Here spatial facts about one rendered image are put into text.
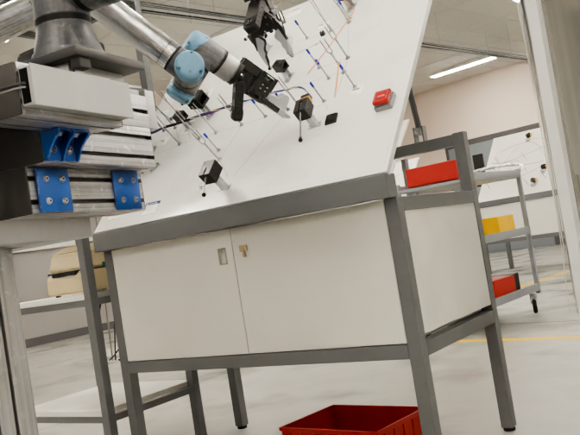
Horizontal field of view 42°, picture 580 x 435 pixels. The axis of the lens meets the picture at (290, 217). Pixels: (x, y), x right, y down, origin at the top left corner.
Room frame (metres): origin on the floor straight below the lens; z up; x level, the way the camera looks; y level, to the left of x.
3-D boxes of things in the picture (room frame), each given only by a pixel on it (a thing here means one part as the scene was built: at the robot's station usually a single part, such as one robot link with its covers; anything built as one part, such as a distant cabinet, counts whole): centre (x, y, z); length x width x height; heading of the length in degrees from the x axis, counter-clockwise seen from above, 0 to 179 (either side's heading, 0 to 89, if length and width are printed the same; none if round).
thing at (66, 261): (2.96, 0.79, 0.76); 0.30 x 0.21 x 0.20; 149
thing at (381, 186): (2.37, 0.20, 0.83); 1.18 x 0.05 x 0.06; 55
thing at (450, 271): (2.64, 0.02, 0.60); 1.17 x 0.58 x 0.40; 55
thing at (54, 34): (1.59, 0.41, 1.21); 0.15 x 0.15 x 0.10
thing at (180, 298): (2.55, 0.42, 0.60); 0.55 x 0.02 x 0.39; 55
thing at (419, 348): (2.63, 0.02, 0.40); 1.18 x 0.60 x 0.80; 55
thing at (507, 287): (5.09, -1.19, 0.54); 0.99 x 0.50 x 1.08; 141
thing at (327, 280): (2.23, -0.04, 0.60); 0.55 x 0.03 x 0.39; 55
